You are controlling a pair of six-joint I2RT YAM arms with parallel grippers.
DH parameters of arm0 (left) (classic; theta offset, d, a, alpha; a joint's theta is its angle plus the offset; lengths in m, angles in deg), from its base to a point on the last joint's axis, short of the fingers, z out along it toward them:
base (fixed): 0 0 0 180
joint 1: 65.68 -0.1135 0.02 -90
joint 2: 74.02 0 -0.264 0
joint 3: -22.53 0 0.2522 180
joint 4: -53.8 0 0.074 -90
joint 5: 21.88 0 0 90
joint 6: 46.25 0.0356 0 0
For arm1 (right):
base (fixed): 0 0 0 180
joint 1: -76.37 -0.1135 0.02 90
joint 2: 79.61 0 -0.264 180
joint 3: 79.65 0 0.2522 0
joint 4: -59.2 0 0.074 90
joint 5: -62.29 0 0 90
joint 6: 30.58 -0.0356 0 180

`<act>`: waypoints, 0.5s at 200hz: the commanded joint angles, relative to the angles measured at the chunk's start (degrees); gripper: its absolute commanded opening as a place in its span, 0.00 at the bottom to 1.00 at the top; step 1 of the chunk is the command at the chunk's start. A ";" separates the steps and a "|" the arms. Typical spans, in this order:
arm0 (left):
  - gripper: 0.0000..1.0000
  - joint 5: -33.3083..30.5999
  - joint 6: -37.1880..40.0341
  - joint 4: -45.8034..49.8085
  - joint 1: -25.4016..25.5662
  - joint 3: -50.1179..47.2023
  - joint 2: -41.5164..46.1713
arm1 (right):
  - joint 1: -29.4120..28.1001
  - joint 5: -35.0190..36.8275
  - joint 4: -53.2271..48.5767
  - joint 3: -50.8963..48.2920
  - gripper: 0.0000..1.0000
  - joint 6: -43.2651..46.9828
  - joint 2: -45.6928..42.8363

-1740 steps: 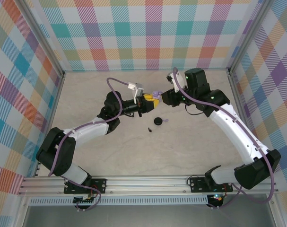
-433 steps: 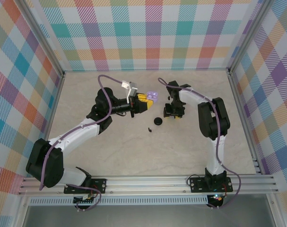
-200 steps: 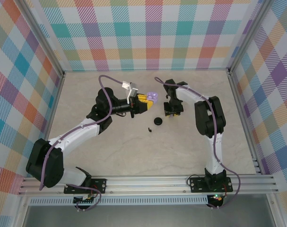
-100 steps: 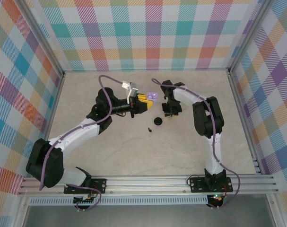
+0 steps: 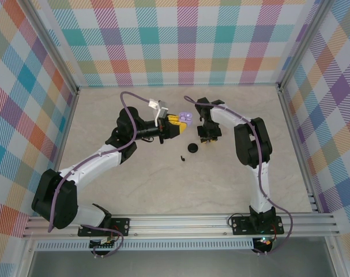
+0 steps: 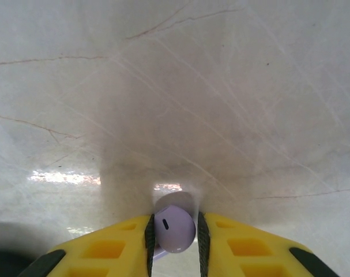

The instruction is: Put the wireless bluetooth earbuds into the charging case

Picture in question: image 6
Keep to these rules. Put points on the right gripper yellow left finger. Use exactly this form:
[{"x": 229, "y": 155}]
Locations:
[{"x": 105, "y": 248}]

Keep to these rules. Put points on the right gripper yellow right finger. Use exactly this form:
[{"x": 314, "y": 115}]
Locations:
[{"x": 249, "y": 251}]

